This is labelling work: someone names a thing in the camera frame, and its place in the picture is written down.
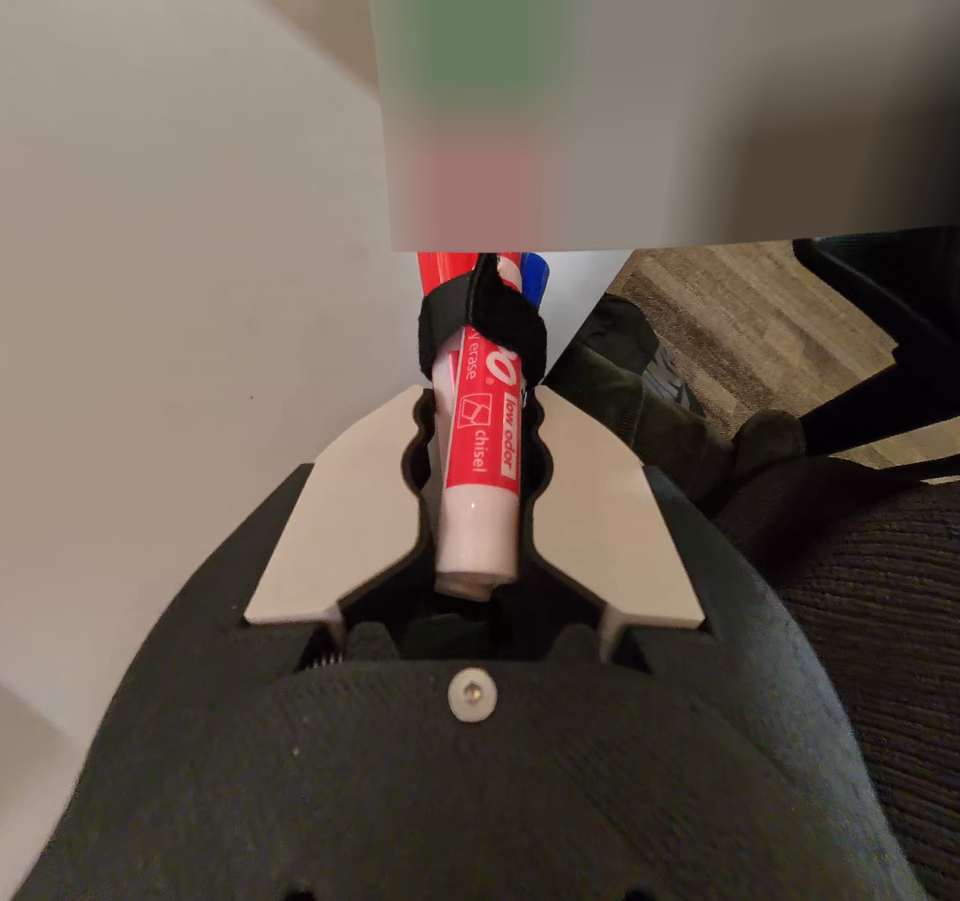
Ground black office chair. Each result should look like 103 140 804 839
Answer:
791 229 960 460

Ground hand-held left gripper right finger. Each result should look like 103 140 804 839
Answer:
525 385 708 666

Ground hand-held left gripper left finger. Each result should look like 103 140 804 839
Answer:
244 383 438 651

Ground grey sneaker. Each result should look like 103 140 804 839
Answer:
641 346 708 418

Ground blue dry erase marker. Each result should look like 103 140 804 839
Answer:
519 252 554 317

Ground black fabric strap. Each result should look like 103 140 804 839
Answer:
416 254 547 392

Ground dark corduroy pants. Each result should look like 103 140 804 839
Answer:
543 293 807 505

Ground red dry erase marker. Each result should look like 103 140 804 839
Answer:
416 252 481 467
433 252 526 602

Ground white desk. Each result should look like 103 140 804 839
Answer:
0 0 637 865

